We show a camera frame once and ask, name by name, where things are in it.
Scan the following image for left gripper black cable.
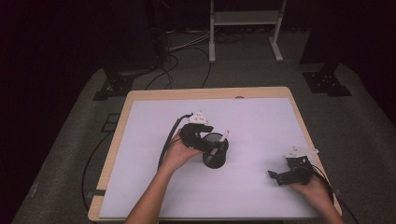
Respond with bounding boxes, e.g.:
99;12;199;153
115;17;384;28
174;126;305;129
157;113;194;171

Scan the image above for black floor cable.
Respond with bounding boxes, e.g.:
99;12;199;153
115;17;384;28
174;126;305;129
144;53;180;91
80;130;115;213
174;46;213;90

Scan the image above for person's right hand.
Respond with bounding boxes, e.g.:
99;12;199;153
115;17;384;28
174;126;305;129
290;175;334;213

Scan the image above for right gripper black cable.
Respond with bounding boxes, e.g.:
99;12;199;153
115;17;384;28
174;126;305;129
300;163;361;224

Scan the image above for black tape square outline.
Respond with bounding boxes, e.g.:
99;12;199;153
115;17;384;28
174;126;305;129
101;113;121;133

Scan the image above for white table mat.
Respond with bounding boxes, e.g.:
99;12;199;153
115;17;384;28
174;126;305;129
98;97;317;220

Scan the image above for white metal stand frame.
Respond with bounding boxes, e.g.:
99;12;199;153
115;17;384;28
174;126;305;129
208;0;288;64

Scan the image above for person's left hand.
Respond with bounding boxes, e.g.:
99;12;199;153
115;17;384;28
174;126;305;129
160;130;204;174

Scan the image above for black stand base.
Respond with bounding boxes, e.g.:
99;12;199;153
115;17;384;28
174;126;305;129
302;62;353;97
92;66;136;102

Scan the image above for white floor cables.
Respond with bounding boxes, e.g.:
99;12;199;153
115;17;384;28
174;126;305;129
167;29;213;52

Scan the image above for black mesh pen holder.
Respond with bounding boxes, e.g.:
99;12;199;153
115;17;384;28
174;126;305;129
202;133;230;170

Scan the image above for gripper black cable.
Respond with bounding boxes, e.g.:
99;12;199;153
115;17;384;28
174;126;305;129
157;113;194;171
300;163;361;224

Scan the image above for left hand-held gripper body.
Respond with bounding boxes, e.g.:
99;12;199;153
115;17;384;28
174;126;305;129
179;111;209;153

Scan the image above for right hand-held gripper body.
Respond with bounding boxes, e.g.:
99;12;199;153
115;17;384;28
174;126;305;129
277;146;319;187

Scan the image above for light wooden table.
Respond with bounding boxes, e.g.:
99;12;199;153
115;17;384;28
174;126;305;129
87;86;343;223

